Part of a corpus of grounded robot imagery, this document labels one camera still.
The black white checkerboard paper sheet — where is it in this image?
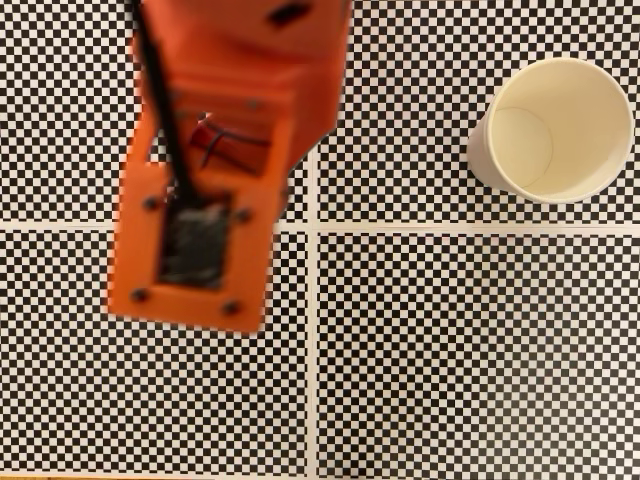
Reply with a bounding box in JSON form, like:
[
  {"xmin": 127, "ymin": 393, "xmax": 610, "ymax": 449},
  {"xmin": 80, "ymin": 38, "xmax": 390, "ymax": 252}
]
[
  {"xmin": 313, "ymin": 229, "xmax": 640, "ymax": 479},
  {"xmin": 0, "ymin": 0, "xmax": 312, "ymax": 227},
  {"xmin": 313, "ymin": 0, "xmax": 640, "ymax": 229},
  {"xmin": 0, "ymin": 227, "xmax": 312, "ymax": 477}
]

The black camera cable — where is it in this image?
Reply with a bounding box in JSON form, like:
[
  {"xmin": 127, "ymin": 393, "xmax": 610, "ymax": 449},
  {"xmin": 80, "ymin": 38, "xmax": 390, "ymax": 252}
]
[{"xmin": 129, "ymin": 0, "xmax": 202, "ymax": 207}]

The cream paper cup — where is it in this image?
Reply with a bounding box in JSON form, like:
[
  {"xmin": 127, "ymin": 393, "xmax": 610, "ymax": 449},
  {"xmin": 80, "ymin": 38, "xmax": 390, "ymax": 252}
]
[{"xmin": 465, "ymin": 57, "xmax": 635, "ymax": 205}]

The orange camera mount with board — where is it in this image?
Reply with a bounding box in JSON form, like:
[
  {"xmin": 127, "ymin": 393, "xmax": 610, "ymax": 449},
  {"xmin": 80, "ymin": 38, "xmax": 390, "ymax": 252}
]
[{"xmin": 106, "ymin": 89, "xmax": 296, "ymax": 335}]

